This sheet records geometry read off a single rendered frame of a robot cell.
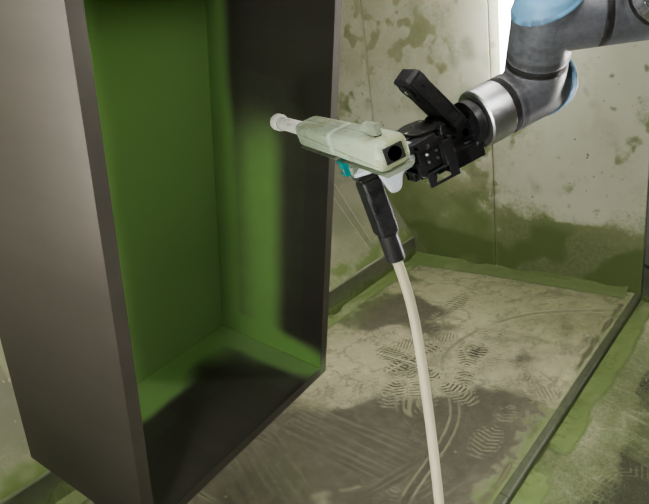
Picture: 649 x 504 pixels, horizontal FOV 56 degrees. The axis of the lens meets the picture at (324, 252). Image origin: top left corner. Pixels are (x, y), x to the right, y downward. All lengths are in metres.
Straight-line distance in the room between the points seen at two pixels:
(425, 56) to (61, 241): 2.29
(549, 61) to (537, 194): 1.96
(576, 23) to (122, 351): 0.79
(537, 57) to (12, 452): 1.74
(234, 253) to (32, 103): 0.83
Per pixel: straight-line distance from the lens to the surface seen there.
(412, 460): 1.93
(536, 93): 0.97
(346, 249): 2.89
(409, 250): 3.22
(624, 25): 0.95
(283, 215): 1.44
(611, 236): 2.83
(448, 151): 0.90
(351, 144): 0.80
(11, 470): 2.06
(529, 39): 0.92
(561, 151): 2.79
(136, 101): 1.33
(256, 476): 1.97
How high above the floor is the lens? 1.30
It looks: 21 degrees down
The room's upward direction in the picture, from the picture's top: 8 degrees counter-clockwise
